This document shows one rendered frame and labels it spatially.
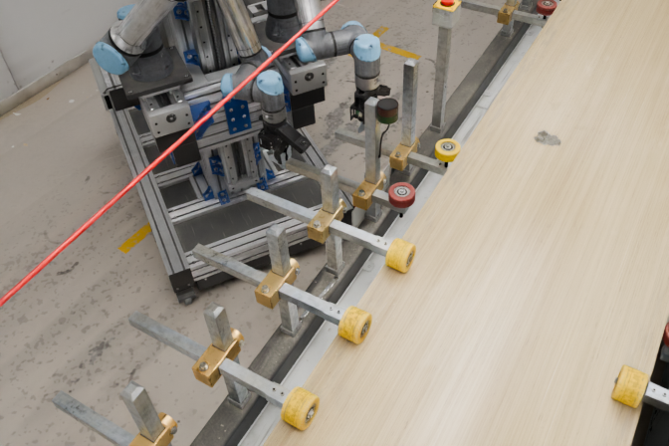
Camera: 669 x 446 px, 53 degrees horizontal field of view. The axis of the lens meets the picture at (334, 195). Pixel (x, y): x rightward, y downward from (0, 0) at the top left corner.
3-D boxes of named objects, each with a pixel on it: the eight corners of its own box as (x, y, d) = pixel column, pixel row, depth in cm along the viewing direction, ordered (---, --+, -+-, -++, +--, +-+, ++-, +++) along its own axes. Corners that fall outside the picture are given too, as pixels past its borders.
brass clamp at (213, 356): (193, 377, 158) (188, 366, 154) (227, 334, 166) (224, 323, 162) (214, 389, 155) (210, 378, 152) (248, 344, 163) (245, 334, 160)
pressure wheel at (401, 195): (383, 220, 208) (383, 193, 199) (395, 203, 212) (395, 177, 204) (407, 229, 204) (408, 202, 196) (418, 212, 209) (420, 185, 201)
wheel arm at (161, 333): (129, 327, 168) (125, 318, 165) (139, 316, 170) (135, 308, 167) (298, 417, 149) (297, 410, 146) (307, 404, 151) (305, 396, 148)
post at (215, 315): (234, 413, 182) (201, 310, 148) (242, 403, 184) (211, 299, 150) (245, 419, 181) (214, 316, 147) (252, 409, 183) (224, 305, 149)
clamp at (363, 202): (352, 205, 209) (351, 194, 206) (372, 179, 217) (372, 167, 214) (368, 211, 207) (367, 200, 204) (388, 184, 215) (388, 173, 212)
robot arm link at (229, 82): (235, 82, 214) (267, 86, 211) (220, 103, 206) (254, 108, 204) (231, 61, 208) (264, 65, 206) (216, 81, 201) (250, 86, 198)
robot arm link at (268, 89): (259, 67, 202) (286, 70, 200) (264, 96, 210) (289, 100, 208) (249, 82, 197) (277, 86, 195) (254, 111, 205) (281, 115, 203)
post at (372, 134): (365, 218, 222) (363, 101, 188) (371, 211, 224) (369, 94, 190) (375, 221, 220) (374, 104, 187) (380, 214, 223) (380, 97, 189)
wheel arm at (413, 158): (334, 140, 238) (334, 130, 235) (339, 134, 240) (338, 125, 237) (448, 179, 221) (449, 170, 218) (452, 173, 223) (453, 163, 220)
